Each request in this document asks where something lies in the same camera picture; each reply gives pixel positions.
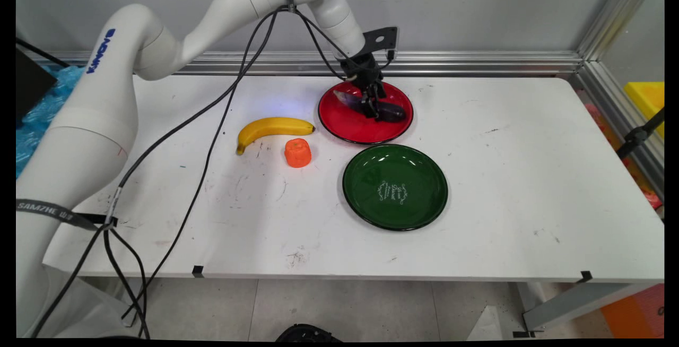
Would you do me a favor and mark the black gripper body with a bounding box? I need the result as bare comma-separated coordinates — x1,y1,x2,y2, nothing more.
339,50,384,91

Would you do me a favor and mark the purple toy eggplant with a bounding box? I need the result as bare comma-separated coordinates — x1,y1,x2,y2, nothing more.
333,90,408,123

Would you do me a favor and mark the red enamel plate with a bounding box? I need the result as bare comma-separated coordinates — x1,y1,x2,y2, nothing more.
318,81,414,145

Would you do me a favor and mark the green enamel plate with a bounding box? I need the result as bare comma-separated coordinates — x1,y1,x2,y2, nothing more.
342,144,449,231

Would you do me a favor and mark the orange toy fruit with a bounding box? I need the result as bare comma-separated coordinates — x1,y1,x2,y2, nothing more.
284,138,312,169

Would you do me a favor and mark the yellow toy banana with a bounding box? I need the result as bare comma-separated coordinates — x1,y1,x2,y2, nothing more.
236,117,316,155

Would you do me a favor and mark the black round floor object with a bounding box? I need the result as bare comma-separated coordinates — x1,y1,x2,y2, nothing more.
276,324,343,343

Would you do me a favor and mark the black clamp rod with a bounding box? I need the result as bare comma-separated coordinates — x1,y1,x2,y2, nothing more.
615,108,665,160

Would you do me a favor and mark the yellow plastic bin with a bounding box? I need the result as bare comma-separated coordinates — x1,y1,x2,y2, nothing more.
623,82,665,141

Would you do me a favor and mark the grey metal table leg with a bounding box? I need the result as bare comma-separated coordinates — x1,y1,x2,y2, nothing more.
523,282,659,333

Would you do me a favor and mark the pink red plastic wrap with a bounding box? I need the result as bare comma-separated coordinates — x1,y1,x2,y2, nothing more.
584,103,664,210

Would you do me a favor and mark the orange box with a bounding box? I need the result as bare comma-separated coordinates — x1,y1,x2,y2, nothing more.
599,283,665,339

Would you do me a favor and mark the blue plastic bag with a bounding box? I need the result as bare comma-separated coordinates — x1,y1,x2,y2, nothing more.
16,65,86,179

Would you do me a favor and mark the black flat panel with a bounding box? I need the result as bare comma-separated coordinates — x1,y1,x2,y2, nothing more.
16,47,58,123

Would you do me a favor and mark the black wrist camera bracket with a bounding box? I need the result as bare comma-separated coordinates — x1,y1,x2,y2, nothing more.
363,27,398,62

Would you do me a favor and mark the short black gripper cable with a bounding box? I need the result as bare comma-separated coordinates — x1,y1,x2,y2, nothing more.
293,8,350,81

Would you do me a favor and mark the horizontal aluminium frame rail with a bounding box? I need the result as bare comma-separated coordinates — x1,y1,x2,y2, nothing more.
21,50,584,77

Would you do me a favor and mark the long black cable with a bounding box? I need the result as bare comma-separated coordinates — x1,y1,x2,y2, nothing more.
31,6,291,340
121,10,281,321

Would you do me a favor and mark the slanted aluminium side rail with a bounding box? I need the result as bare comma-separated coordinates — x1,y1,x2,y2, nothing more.
570,60,665,199

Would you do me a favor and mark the aluminium frame post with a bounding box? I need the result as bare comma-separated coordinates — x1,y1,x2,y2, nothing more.
576,0,664,62

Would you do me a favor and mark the grey printed cable strap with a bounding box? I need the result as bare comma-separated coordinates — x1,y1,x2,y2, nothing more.
16,198,118,231

